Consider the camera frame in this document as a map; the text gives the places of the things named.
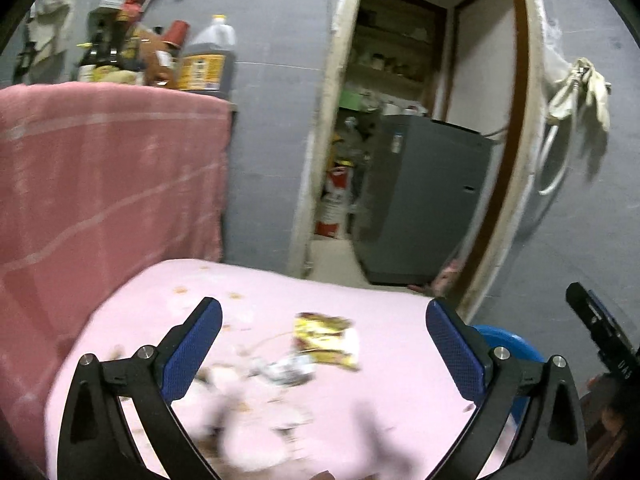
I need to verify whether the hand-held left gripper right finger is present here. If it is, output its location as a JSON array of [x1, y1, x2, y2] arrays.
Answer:
[[425, 296, 589, 480]]

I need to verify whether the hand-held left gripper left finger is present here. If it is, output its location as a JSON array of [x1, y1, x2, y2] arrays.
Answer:
[[56, 296, 223, 480]]

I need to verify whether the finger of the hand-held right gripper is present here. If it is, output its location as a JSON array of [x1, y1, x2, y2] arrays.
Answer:
[[566, 282, 640, 378]]

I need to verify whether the blue plastic basin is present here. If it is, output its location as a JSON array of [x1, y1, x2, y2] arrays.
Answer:
[[472, 324, 546, 461]]

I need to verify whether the yellow snack packet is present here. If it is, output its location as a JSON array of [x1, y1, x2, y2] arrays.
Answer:
[[292, 311, 362, 372]]

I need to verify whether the pink rag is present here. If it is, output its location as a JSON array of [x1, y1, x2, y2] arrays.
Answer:
[[432, 257, 466, 293]]

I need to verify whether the white crumpled wrapper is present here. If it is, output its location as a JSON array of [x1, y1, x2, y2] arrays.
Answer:
[[250, 352, 317, 387]]

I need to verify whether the pink mat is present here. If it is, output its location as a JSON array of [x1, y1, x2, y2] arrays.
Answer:
[[42, 258, 521, 480]]

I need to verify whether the grey washing machine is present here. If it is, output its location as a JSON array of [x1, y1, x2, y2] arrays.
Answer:
[[352, 114, 496, 286]]

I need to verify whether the red and white sack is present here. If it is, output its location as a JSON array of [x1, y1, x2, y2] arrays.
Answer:
[[314, 165, 358, 238]]

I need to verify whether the red striped towel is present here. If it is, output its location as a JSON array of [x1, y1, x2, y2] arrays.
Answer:
[[0, 81, 235, 411]]

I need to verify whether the yellow bag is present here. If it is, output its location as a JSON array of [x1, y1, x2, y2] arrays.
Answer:
[[331, 132, 353, 168]]

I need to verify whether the green box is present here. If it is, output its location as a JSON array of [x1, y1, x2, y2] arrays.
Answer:
[[340, 87, 367, 111]]

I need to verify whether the large brown oil jug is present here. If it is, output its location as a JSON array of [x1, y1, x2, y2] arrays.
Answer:
[[176, 15, 238, 98]]

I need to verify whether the dark glass bottle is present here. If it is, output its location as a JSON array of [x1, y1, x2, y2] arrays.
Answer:
[[76, 20, 123, 83]]

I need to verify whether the slim sauce bottle red cap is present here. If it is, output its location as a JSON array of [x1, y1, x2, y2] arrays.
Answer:
[[117, 0, 146, 73]]

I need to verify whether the white hanging cloth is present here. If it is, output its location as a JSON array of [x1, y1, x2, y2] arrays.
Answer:
[[25, 0, 86, 51]]

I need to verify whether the white hose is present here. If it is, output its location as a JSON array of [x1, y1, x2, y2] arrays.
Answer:
[[537, 122, 573, 196]]

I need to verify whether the wooden door frame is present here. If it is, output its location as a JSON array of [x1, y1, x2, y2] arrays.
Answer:
[[287, 0, 556, 321]]

